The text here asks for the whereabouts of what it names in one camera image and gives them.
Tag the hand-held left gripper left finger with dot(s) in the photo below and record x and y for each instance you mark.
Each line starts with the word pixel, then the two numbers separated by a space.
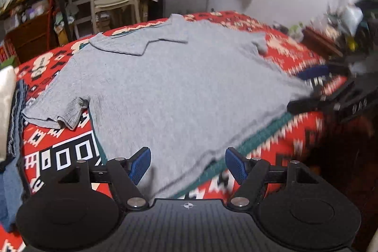
pixel 141 165

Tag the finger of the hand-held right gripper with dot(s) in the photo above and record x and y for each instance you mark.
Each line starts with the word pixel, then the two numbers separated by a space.
pixel 310 104
pixel 319 73

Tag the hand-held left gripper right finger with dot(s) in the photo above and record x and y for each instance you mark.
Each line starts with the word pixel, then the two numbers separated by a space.
pixel 234 165

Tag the grey ribbed polo shirt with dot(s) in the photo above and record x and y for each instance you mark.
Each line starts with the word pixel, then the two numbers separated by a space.
pixel 177 86

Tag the red patterned blanket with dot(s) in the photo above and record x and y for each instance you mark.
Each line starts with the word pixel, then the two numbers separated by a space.
pixel 289 54

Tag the green cutting mat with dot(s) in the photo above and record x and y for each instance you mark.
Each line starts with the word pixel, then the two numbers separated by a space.
pixel 260 135

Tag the pile of bedside clutter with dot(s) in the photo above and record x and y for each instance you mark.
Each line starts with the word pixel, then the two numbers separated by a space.
pixel 351 21

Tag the folded blue denim garment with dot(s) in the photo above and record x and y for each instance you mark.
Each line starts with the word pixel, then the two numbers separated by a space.
pixel 9 190

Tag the folded cream cloth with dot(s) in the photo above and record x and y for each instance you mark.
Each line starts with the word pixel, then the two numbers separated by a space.
pixel 6 110

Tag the brown wooden drawer cabinet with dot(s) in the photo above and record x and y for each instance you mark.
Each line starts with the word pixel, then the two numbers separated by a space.
pixel 29 36

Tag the brown wooden rail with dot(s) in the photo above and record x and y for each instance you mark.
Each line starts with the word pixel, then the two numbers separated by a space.
pixel 322 42

